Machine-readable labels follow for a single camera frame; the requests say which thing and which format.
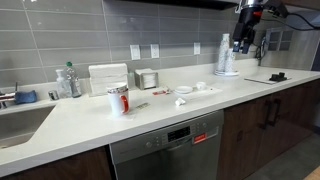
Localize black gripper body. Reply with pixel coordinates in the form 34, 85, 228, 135
233, 7, 263, 49

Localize small white tea cup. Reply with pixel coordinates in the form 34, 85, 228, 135
196, 82, 207, 90

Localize white round cup tray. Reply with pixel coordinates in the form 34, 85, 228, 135
215, 70, 240, 77

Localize patterned paper cup in mug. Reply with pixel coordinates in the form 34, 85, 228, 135
107, 82, 128, 94

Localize tall stack paper cups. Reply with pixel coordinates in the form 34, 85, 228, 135
217, 33, 230, 72

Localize white cutting board mat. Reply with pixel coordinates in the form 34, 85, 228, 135
246, 75, 276, 85

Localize black object on mat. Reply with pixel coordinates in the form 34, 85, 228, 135
269, 72, 287, 82

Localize white placemat sheet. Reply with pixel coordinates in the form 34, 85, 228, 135
174, 86, 221, 100

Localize small white creamer pod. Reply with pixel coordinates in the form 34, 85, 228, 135
175, 98, 186, 106

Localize dark wood cabinet doors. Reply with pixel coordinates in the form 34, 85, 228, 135
217, 79, 320, 180

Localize red sauce packet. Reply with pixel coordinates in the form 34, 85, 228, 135
152, 90, 167, 95

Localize metal napkin dispenser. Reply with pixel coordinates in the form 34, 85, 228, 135
134, 68, 159, 90

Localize small label sticker on counter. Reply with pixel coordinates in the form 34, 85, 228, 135
136, 102, 151, 110

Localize stainless steel dishwasher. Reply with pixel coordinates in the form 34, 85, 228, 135
110, 110, 224, 180

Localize stack of white paper towels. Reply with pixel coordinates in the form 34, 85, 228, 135
88, 63, 128, 95

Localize clear bottle green cap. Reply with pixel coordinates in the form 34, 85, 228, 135
66, 61, 82, 98

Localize small metal can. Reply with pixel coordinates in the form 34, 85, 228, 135
48, 90, 59, 101

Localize blue sponge cloth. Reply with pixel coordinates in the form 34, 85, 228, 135
15, 90, 37, 104

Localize chrome sink faucet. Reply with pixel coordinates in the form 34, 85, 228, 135
0, 83, 18, 109

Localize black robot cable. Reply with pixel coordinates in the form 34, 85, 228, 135
259, 9, 320, 33

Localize wall power outlet right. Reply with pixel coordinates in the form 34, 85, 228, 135
194, 42, 201, 55

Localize wall power outlet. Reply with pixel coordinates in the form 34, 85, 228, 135
151, 44, 160, 58
130, 45, 141, 60
194, 42, 201, 55

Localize wall power outlet middle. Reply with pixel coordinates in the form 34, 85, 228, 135
151, 44, 160, 58

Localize wall power outlet left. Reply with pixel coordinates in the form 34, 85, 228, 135
130, 45, 141, 60

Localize white mug red handle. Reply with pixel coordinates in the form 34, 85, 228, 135
108, 89, 129, 117

